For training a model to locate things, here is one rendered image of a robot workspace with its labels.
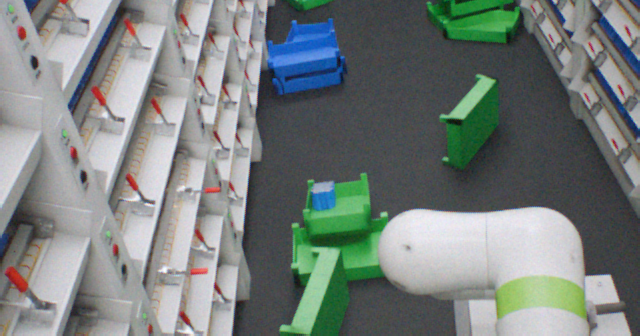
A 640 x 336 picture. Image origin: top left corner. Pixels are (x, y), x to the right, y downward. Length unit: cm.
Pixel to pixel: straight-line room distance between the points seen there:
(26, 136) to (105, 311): 35
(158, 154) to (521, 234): 83
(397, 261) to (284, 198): 151
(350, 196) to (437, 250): 146
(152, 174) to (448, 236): 70
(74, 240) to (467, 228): 56
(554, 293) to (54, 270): 67
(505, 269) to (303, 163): 173
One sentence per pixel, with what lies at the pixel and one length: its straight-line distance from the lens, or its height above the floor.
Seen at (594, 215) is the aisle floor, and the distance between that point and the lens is 237.
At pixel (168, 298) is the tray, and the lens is 150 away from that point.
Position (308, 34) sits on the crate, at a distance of 354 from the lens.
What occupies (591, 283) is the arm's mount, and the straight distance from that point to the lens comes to 171.
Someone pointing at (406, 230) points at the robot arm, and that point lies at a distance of 103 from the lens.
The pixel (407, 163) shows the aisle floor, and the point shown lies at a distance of 258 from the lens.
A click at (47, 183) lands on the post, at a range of 106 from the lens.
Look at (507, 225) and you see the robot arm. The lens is 102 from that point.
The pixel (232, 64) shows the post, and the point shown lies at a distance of 250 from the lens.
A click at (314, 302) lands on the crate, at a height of 20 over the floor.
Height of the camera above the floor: 156
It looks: 36 degrees down
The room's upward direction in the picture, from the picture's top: 11 degrees counter-clockwise
